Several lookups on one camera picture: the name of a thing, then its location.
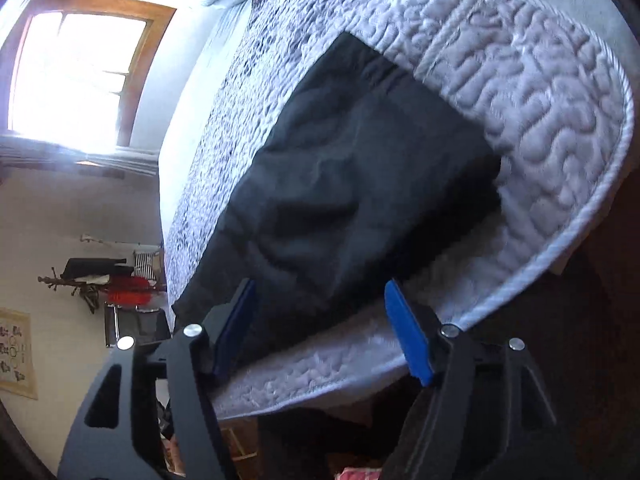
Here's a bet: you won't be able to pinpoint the wall poster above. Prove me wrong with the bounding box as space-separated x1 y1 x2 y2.
0 307 39 401

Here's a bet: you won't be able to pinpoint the wooden coat rack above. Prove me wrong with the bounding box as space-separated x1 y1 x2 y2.
37 247 166 317

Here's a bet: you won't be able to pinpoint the white pleated curtain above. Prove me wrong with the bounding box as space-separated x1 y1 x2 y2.
0 135 161 177

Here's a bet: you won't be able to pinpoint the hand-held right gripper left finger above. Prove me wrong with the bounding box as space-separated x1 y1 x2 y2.
57 277 258 480

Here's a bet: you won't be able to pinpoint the black white striped bag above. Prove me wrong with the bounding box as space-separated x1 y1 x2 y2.
133 251 162 279

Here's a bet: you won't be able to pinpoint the wooden framed window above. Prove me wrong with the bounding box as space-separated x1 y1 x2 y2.
0 0 178 150

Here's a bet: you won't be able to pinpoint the grey white quilted blanket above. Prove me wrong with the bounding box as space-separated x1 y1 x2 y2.
162 0 636 418

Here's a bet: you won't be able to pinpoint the red checked cloth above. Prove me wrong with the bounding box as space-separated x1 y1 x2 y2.
334 464 387 480

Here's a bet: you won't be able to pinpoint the black garment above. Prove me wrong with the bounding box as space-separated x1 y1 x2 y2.
60 257 128 282

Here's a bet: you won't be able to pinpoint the red bag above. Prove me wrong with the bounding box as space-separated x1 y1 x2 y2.
105 275 157 309

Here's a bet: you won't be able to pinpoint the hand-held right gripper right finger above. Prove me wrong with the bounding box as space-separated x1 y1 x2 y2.
384 279 587 480

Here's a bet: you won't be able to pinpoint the black mesh chair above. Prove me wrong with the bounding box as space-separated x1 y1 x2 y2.
103 304 172 349

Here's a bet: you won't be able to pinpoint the white rod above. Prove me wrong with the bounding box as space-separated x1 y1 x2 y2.
80 233 137 247

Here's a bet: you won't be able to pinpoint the bed with white sheet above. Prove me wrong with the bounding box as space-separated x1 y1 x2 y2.
155 0 640 418

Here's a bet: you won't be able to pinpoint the black pants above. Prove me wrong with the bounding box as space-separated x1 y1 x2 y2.
171 31 503 367

